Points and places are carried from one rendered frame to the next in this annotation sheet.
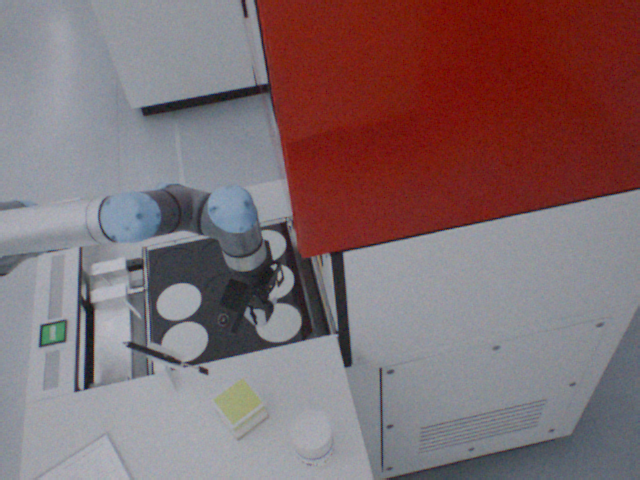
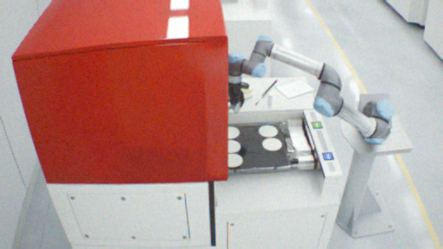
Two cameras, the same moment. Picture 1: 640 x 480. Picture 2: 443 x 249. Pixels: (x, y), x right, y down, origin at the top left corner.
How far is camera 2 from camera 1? 277 cm
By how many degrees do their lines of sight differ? 93
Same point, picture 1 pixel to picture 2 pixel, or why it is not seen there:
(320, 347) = not seen: hidden behind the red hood
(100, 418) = (292, 102)
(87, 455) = (292, 94)
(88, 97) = not seen: outside the picture
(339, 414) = not seen: hidden behind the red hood
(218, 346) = (254, 128)
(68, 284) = (317, 140)
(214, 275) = (256, 151)
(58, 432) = (304, 100)
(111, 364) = (297, 131)
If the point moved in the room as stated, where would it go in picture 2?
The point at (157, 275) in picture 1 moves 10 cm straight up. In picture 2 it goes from (283, 154) to (285, 139)
